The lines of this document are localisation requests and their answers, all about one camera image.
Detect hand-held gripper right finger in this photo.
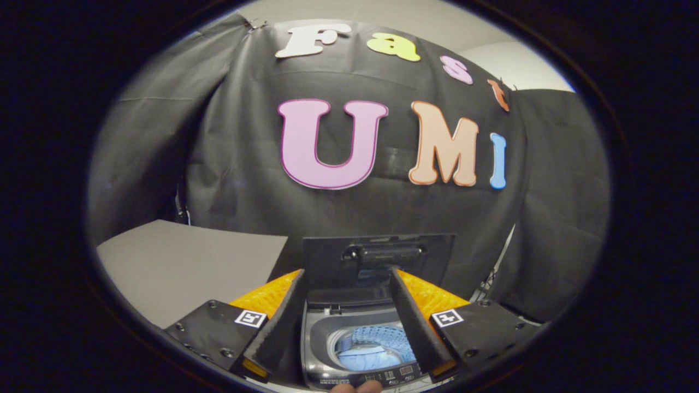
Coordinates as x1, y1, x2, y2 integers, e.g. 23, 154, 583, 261
390, 267, 547, 382

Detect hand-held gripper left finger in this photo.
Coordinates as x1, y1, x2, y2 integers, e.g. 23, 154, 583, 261
164, 269, 307, 382

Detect grey washing machine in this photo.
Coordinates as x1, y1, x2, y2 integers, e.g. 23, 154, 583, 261
299, 297, 437, 391

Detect light blue button shirt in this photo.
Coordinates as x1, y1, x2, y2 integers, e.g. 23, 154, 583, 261
334, 323, 418, 372

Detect beige cabinet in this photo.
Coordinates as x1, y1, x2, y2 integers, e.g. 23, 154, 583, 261
96, 219, 289, 329

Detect black backdrop cloth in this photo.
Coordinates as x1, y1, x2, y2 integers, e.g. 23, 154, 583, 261
86, 14, 611, 324

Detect backdrop stand pole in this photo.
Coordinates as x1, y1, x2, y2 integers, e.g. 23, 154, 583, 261
174, 183, 192, 225

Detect black floor cables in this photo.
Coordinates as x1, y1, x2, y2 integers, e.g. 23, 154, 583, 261
469, 224, 517, 303

